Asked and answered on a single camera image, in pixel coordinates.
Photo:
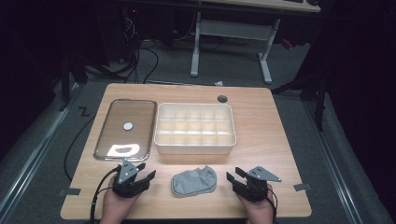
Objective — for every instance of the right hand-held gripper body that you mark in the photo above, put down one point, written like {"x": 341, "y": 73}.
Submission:
{"x": 253, "y": 188}

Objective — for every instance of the person's right hand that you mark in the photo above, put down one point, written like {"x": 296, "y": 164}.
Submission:
{"x": 260, "y": 211}

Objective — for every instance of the white compartment storage box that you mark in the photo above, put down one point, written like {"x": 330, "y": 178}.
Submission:
{"x": 194, "y": 149}

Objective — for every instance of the grey tape strip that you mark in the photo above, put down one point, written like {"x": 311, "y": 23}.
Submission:
{"x": 70, "y": 192}
{"x": 302, "y": 187}

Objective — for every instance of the black metal stand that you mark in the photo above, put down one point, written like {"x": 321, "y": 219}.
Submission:
{"x": 65, "y": 84}
{"x": 319, "y": 99}

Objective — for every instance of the grey sock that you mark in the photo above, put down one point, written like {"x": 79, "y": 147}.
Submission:
{"x": 194, "y": 182}

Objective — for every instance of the white table frame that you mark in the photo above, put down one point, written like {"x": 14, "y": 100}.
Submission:
{"x": 233, "y": 29}

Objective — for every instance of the silver floor rail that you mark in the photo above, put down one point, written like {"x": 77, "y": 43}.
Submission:
{"x": 334, "y": 161}
{"x": 34, "y": 155}

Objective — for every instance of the crumpled white paper scrap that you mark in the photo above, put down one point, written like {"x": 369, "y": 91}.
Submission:
{"x": 219, "y": 83}

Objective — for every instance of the clear plastic box lid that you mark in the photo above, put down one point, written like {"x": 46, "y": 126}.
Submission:
{"x": 124, "y": 140}

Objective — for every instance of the small red object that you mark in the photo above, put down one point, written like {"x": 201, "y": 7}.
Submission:
{"x": 287, "y": 44}

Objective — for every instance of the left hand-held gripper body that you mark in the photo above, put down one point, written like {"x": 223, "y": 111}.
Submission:
{"x": 127, "y": 186}

